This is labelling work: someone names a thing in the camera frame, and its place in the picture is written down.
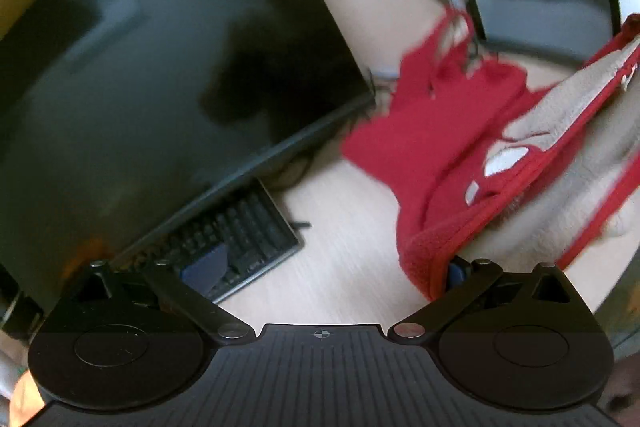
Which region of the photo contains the black keyboard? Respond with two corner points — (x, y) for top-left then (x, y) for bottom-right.
(119, 177), (306, 304)

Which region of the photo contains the large black monitor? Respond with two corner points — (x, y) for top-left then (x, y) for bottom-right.
(0, 0), (377, 314)

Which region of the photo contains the red fleece jacket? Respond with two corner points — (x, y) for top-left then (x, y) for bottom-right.
(341, 4), (640, 303)

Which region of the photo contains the orange object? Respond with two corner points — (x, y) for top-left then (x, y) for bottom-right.
(9, 372), (51, 427)

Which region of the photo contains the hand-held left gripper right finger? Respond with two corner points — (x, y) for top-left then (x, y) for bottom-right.
(388, 258), (572, 344)

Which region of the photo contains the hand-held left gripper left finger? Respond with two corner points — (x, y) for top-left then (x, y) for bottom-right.
(74, 246), (257, 347)

